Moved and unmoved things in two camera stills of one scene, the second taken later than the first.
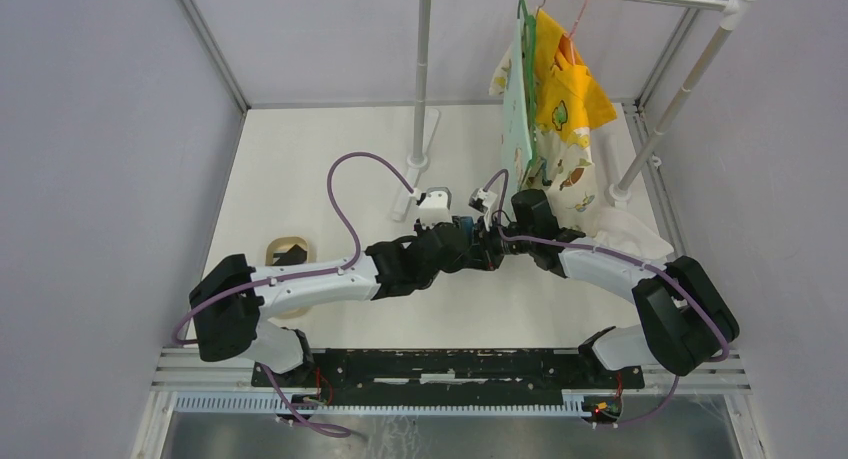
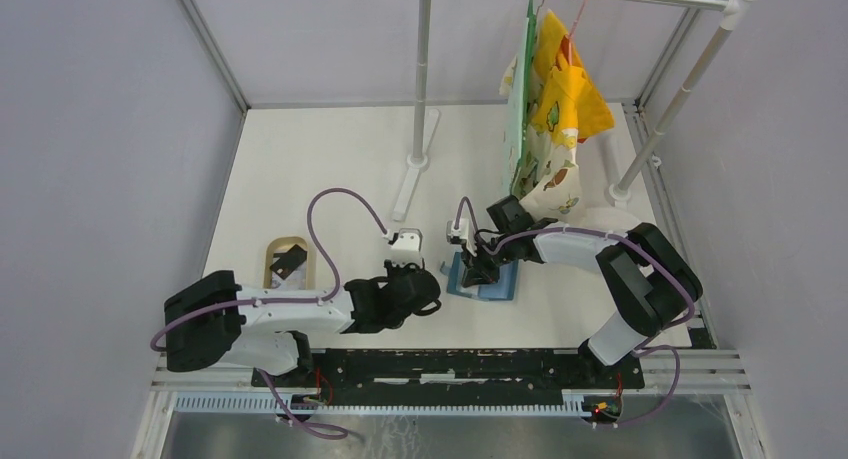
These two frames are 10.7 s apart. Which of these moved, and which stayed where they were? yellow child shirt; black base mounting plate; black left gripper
Moved: black left gripper
Stayed: yellow child shirt; black base mounting plate
